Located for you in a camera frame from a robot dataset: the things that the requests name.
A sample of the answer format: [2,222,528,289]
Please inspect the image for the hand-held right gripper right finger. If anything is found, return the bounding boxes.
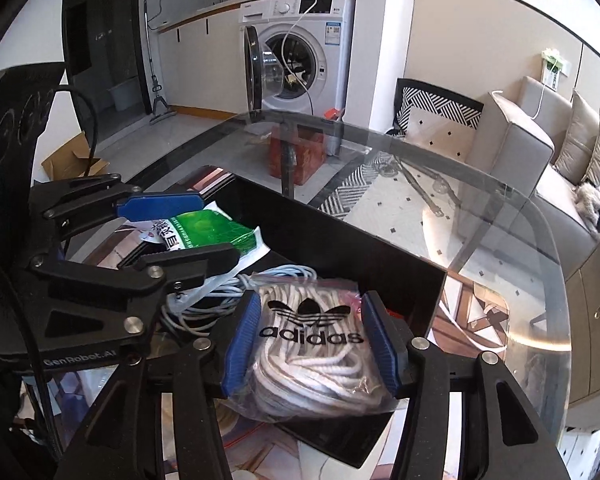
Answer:
[360,290,572,480]

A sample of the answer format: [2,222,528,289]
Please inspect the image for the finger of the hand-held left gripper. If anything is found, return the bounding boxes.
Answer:
[27,241,242,349]
[29,173,207,261]

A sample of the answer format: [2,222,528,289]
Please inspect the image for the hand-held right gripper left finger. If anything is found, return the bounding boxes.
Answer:
[55,290,263,480]

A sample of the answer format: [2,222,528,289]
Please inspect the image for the green and white packet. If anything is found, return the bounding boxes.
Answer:
[130,201,271,272]

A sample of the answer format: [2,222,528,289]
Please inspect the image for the clear bag of white shoelaces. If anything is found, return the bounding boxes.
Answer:
[227,272,411,422]

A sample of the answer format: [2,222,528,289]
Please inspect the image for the black cardboard box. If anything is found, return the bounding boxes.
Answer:
[115,165,449,469]

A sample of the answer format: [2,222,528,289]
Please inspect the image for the open cardboard box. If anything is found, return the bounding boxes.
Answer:
[41,131,111,181]

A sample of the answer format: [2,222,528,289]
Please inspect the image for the flat mop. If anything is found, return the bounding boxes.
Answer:
[143,0,174,126]

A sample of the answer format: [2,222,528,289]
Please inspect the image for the white bin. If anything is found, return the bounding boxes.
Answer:
[107,82,139,112]

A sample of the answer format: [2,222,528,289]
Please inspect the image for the white base cabinet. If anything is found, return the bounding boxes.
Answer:
[157,9,244,112]

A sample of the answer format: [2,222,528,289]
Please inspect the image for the red box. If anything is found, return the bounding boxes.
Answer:
[268,125,339,187]

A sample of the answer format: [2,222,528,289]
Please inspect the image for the dark door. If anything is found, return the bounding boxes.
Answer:
[61,0,146,132]

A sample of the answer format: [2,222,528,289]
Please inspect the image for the beige side cabinet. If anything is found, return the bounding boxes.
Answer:
[562,230,600,427]

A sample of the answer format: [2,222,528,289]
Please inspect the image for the white washing machine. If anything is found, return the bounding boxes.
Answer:
[238,0,357,114]

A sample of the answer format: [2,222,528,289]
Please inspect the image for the chair with striped back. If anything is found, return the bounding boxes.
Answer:
[393,77,485,137]

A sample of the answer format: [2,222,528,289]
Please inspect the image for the grey sofa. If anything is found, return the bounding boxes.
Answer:
[482,75,600,242]

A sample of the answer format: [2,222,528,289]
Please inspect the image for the grey furry plush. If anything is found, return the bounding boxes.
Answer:
[572,181,600,234]

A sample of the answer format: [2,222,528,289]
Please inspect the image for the beige cushion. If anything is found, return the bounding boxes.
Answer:
[552,88,600,184]

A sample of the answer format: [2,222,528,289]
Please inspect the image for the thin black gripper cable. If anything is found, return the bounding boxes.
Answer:
[54,87,100,179]

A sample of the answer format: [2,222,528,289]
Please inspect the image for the white hanging cables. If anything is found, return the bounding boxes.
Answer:
[279,0,342,117]

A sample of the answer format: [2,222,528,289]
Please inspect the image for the white charging cable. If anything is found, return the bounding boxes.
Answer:
[489,84,552,121]

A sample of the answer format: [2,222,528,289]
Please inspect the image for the white wall power strip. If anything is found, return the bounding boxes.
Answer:
[539,49,571,89]

